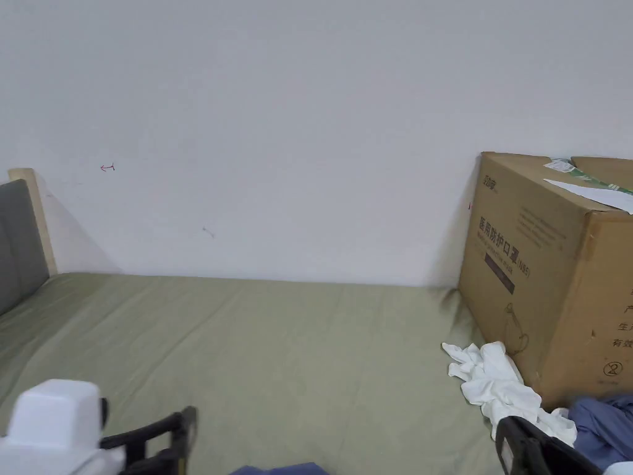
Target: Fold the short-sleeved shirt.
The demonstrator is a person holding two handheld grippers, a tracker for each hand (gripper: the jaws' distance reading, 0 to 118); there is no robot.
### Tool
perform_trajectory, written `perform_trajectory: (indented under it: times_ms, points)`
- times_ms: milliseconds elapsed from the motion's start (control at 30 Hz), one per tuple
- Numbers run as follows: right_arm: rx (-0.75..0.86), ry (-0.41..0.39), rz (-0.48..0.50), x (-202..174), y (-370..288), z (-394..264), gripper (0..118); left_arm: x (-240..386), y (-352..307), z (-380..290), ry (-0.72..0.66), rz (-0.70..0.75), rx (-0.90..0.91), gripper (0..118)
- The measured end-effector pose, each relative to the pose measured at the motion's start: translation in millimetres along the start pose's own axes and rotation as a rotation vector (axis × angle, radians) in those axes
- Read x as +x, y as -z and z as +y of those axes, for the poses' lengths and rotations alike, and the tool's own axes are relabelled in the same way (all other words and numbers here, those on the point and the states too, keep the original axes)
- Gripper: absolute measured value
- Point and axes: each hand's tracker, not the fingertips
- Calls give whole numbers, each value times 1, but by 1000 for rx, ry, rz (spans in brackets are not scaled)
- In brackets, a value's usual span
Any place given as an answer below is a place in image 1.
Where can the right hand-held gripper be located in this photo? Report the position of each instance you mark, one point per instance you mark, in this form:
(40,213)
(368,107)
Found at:
(618,469)

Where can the bunched blue-grey garment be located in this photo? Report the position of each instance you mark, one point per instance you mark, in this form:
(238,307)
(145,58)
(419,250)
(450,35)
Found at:
(606,425)

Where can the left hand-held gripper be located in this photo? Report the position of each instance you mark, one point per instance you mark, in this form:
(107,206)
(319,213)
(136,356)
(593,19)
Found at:
(54,430)

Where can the dark blue shirt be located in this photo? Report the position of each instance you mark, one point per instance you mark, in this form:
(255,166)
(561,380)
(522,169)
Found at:
(279,469)

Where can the large brown cardboard carton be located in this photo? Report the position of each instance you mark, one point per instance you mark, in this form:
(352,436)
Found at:
(559,297)

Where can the grey padded headboard, wooden frame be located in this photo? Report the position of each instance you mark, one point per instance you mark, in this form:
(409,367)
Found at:
(17,237)

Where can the bed with pale green sheet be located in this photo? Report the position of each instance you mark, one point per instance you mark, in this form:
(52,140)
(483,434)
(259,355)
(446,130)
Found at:
(277,356)

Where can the crumpled white cloth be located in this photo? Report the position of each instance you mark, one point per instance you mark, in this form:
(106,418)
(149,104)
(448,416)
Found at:
(494,381)

